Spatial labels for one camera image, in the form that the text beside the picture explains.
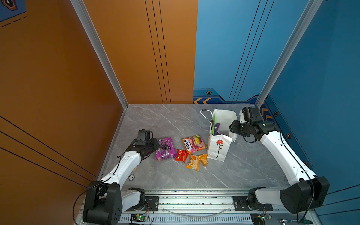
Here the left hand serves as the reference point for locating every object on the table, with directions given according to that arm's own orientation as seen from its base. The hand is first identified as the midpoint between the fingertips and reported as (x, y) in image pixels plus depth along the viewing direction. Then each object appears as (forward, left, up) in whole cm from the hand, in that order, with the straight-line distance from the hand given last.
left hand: (158, 142), depth 88 cm
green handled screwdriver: (-39, -75, -5) cm, 84 cm away
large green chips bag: (+5, -33, +13) cm, 36 cm away
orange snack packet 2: (-7, -29, -7) cm, 31 cm away
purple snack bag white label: (+9, -37, +4) cm, 39 cm away
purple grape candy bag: (-5, -6, -1) cm, 7 cm away
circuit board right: (-38, -55, -10) cm, 68 cm away
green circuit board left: (-38, +6, -10) cm, 40 cm away
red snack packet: (-6, -15, -6) cm, 17 cm away
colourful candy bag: (+2, -23, -5) cm, 23 cm away
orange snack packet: (-11, -22, -6) cm, 26 cm away
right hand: (+3, -43, +13) cm, 45 cm away
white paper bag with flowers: (-5, -35, +16) cm, 39 cm away
